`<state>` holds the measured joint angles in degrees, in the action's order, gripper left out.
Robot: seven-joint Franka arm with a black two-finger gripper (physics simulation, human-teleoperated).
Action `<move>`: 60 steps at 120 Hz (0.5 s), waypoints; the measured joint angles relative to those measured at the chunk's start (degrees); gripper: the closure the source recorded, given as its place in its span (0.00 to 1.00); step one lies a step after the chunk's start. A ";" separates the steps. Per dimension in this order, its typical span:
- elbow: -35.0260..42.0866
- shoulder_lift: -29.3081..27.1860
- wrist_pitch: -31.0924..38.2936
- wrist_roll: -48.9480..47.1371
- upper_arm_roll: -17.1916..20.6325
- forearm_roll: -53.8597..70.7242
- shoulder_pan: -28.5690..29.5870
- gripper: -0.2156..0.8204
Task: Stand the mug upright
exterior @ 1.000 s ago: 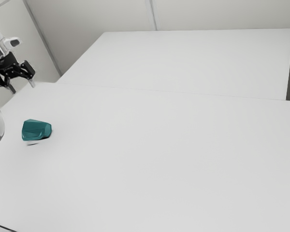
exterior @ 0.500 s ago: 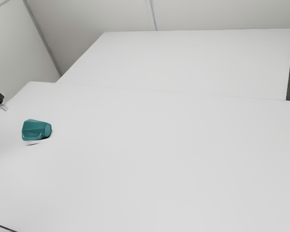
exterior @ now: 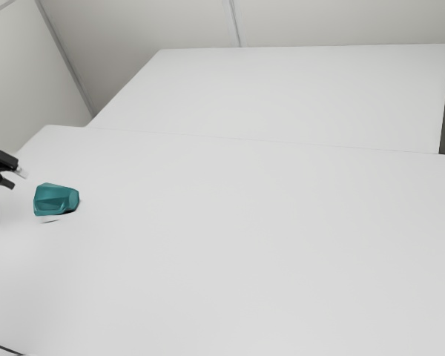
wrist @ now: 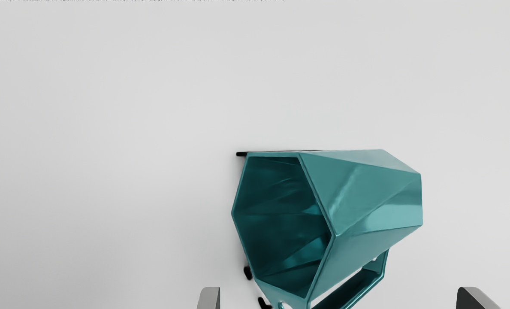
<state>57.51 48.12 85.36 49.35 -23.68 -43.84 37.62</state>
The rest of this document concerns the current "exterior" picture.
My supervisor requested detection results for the teal faceted mug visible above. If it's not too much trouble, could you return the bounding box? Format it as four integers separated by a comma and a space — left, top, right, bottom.
33, 182, 82, 217

